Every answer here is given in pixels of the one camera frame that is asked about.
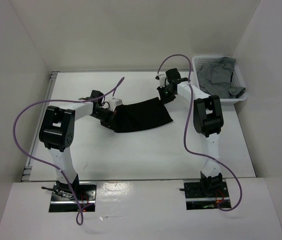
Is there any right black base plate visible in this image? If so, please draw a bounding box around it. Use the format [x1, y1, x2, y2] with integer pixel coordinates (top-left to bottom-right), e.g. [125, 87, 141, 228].
[180, 180, 232, 210]

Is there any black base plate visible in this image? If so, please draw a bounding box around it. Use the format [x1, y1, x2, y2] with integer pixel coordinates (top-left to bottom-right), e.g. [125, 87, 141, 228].
[180, 180, 232, 210]
[41, 181, 98, 213]

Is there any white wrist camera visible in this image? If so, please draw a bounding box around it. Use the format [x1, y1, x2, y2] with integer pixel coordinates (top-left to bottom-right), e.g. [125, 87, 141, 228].
[155, 73, 169, 88]
[108, 98, 123, 112]

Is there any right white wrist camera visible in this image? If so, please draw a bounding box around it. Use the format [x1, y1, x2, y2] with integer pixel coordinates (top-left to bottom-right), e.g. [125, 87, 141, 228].
[155, 73, 169, 88]

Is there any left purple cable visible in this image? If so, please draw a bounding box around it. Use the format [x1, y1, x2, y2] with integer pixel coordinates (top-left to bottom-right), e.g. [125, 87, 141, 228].
[12, 76, 126, 225]

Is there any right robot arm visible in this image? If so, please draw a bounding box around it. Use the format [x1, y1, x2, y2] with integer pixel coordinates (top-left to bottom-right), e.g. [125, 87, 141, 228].
[155, 68, 224, 197]

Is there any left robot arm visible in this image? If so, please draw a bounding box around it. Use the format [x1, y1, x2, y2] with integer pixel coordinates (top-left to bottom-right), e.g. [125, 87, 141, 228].
[39, 90, 122, 200]

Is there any grey skirt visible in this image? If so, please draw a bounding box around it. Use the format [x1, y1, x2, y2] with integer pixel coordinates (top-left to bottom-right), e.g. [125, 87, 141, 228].
[197, 56, 246, 99]

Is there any white plastic basket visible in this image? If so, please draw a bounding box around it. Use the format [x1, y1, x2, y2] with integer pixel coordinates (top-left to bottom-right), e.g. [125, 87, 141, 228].
[191, 54, 247, 105]

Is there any purple cable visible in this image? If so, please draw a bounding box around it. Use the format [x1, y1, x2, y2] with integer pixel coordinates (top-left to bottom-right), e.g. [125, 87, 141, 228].
[12, 76, 126, 225]
[157, 54, 243, 212]

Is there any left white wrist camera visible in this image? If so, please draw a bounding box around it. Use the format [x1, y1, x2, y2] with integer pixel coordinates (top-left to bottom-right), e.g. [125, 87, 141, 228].
[108, 98, 123, 112]

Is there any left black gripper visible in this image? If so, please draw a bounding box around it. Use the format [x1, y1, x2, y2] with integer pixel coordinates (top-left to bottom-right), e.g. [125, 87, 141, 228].
[91, 107, 118, 132]

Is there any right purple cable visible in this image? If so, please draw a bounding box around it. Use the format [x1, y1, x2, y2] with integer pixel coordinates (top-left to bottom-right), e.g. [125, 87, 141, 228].
[157, 54, 243, 212]

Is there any black skirt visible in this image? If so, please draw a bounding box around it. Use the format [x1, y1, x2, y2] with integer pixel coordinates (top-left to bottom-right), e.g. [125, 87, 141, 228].
[109, 97, 173, 133]

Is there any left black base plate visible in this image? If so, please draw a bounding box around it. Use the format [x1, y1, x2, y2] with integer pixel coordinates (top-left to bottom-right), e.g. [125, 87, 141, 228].
[41, 181, 98, 213]

